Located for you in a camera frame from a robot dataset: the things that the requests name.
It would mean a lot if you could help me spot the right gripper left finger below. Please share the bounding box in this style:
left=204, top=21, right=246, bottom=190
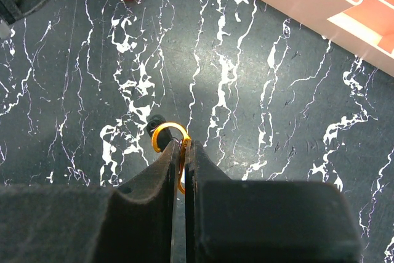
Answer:
left=1, top=142, right=179, bottom=262

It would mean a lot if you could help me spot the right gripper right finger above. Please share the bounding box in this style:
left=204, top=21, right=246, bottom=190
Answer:
left=185, top=141, right=361, bottom=262

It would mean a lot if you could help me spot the orange keyring carabiner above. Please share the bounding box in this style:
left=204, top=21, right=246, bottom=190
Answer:
left=151, top=120, right=191, bottom=194

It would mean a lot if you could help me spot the orange file organizer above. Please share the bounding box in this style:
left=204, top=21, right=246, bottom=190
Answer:
left=261, top=0, right=393, bottom=75

